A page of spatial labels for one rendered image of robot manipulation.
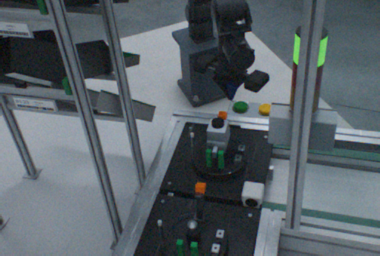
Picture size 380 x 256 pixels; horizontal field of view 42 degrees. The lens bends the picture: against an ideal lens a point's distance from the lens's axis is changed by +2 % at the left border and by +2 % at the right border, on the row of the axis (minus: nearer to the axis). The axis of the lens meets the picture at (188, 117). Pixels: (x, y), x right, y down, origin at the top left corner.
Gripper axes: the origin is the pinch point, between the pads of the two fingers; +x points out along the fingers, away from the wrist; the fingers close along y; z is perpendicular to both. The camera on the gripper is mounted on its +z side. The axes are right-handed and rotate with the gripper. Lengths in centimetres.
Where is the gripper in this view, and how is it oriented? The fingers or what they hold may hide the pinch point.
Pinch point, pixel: (230, 88)
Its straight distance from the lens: 123.8
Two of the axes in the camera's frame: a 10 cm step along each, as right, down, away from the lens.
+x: 0.8, 7.6, 6.4
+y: -8.0, -3.4, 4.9
